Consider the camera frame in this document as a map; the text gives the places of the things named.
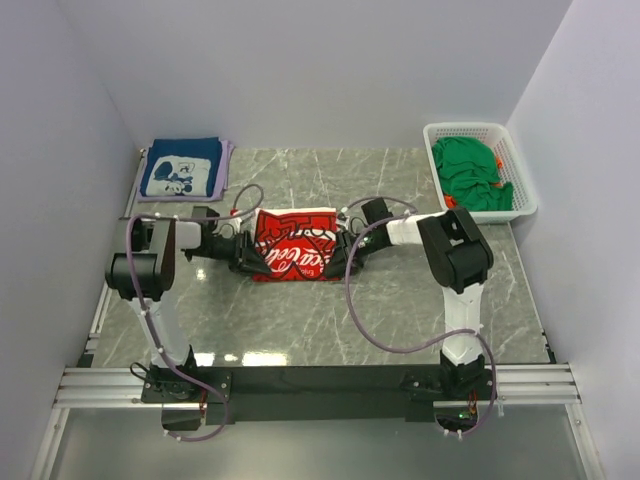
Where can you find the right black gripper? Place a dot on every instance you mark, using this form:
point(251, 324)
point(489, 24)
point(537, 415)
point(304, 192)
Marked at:
point(347, 250)

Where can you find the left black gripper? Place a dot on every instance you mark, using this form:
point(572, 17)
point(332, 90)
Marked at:
point(240, 252)

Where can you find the white t-shirt red print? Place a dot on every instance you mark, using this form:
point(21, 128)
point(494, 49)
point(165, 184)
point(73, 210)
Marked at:
point(296, 244)

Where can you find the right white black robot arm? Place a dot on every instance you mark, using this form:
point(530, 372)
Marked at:
point(459, 259)

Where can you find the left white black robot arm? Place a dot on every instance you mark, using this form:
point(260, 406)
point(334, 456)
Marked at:
point(142, 270)

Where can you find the folded lilac t-shirt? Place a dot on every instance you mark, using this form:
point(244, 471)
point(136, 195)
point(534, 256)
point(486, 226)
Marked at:
point(225, 160)

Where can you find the green t-shirt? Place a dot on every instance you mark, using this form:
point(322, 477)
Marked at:
point(459, 144)

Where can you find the white plastic basket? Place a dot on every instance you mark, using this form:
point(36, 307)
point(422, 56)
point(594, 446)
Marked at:
point(512, 168)

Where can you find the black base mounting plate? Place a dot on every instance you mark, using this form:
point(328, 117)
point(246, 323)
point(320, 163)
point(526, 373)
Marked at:
point(306, 393)

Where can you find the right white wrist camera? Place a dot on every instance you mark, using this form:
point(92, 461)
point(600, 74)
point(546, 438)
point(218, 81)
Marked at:
point(343, 218)

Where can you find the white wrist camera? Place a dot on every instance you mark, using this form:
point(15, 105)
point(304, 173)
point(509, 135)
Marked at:
point(239, 222)
point(343, 218)

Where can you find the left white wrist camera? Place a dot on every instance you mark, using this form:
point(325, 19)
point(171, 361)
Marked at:
point(239, 222)

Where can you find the aluminium extrusion rail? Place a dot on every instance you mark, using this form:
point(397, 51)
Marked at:
point(116, 388)

